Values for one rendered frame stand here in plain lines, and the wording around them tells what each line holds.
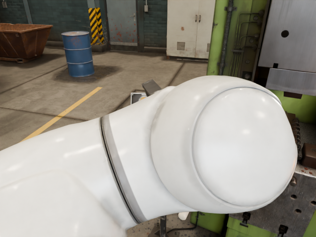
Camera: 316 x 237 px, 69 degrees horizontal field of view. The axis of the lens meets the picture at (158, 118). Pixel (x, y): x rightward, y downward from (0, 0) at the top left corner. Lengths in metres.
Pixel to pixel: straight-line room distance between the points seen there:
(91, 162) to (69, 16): 8.37
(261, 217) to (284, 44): 0.92
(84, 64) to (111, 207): 5.27
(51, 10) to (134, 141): 8.75
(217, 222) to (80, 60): 4.37
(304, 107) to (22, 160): 1.63
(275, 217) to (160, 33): 6.38
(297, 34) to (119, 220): 1.01
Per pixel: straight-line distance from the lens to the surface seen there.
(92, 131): 0.19
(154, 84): 0.44
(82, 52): 5.36
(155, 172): 0.17
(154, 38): 7.35
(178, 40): 6.51
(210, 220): 1.97
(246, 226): 1.60
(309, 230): 1.82
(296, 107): 1.70
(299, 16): 1.09
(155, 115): 0.17
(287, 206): 1.42
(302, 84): 1.14
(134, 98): 1.18
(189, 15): 6.38
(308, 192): 1.35
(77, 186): 0.17
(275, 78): 1.13
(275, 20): 1.09
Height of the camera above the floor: 1.65
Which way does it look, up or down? 29 degrees down
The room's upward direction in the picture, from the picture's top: straight up
